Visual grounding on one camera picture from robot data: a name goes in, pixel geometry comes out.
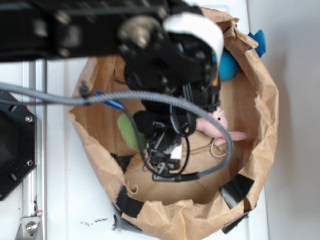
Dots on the blue textured ball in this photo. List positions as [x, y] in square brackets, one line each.
[228, 67]

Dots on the brown paper bag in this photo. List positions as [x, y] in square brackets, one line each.
[195, 209]

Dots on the blue tape piece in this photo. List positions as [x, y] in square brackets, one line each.
[259, 37]

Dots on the aluminium rail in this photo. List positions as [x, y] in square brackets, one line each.
[34, 198]

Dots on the black tape patch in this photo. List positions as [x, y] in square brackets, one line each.
[128, 205]

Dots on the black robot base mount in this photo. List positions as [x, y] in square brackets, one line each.
[17, 143]

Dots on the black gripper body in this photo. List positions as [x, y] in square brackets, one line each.
[166, 125]

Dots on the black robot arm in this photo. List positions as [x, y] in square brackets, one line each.
[172, 54]

